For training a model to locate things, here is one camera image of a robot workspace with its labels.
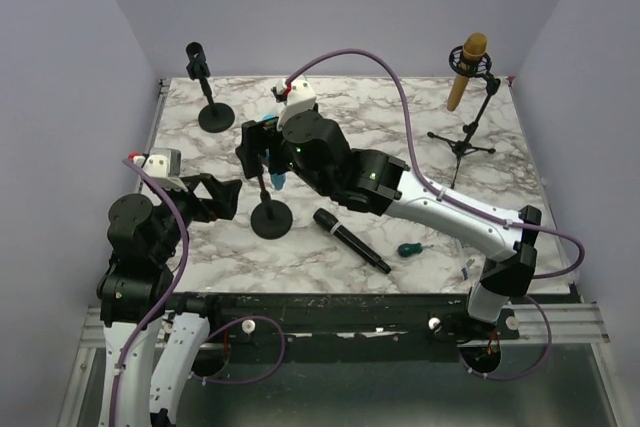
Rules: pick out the green handled screwdriver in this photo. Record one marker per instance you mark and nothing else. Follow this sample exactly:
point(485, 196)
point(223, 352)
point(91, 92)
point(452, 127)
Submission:
point(407, 250)

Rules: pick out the blue microphone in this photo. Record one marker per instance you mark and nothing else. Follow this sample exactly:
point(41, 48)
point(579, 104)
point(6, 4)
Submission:
point(273, 153)

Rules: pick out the black round-base stand with clip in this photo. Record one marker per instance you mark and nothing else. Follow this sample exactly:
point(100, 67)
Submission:
point(270, 219)

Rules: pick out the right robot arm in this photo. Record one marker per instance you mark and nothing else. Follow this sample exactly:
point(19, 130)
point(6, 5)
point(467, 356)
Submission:
point(373, 182)

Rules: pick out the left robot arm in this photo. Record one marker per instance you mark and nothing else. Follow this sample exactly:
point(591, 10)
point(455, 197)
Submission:
point(138, 284)

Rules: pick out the black microphone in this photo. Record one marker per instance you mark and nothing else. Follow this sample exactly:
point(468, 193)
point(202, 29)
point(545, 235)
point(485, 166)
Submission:
point(335, 228)

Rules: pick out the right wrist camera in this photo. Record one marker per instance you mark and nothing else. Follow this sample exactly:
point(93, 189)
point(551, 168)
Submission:
point(296, 97)

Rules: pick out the black tripod mic stand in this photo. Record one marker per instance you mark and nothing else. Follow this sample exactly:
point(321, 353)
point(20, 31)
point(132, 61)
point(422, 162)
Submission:
point(464, 147)

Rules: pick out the gold microphone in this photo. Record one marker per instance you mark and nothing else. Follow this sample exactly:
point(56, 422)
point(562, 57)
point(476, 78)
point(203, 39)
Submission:
point(464, 61)

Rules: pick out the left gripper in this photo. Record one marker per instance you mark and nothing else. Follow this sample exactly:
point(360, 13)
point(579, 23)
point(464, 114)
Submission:
point(223, 202)

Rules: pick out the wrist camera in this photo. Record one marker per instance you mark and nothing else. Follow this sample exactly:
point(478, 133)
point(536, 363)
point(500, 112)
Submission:
point(162, 165)
point(296, 97)

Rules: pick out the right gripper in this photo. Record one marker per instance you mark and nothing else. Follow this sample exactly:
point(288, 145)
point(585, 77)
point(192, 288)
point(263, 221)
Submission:
point(257, 136)

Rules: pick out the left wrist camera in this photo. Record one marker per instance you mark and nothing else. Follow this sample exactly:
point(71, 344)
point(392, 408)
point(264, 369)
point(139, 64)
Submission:
point(162, 165)

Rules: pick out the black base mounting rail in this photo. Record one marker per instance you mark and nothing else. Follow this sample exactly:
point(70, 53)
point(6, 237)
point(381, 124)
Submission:
point(338, 328)

